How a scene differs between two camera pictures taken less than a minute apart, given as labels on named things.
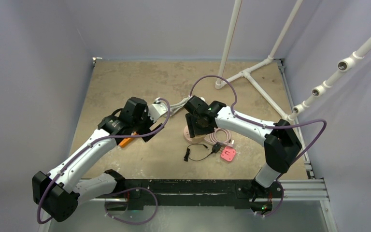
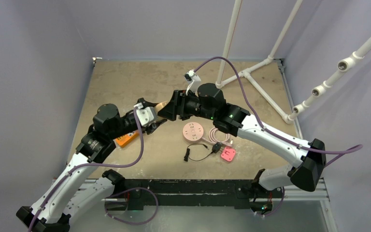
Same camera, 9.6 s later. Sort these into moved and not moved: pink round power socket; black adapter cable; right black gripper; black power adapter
Moved: right black gripper
Not moved: black power adapter; pink round power socket; black adapter cable
